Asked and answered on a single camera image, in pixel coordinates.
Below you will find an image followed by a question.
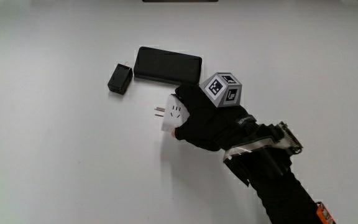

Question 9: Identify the person's right hand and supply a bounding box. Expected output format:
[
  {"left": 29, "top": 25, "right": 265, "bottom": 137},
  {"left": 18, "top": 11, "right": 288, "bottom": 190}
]
[{"left": 171, "top": 72, "right": 259, "bottom": 152}]

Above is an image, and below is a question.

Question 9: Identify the white socket adapter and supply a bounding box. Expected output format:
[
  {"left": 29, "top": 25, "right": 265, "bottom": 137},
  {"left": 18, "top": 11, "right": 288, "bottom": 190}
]
[{"left": 154, "top": 94, "right": 190, "bottom": 133}]

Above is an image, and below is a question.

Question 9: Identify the black power bank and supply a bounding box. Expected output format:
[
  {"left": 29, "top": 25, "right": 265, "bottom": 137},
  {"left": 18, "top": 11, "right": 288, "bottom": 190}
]
[{"left": 133, "top": 46, "right": 203, "bottom": 86}]

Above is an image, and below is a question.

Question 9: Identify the black charger plug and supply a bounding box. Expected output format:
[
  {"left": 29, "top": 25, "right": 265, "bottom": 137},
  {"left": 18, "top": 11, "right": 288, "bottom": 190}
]
[{"left": 107, "top": 63, "right": 134, "bottom": 95}]

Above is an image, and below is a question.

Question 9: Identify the dark monitor base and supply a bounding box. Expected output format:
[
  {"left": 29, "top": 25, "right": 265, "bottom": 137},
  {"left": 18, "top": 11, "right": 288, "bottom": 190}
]
[{"left": 142, "top": 0, "right": 219, "bottom": 3}]

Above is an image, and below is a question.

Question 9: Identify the orange tag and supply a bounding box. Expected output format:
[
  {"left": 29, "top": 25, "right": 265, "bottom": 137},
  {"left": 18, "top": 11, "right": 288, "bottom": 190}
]
[{"left": 315, "top": 201, "right": 337, "bottom": 224}]

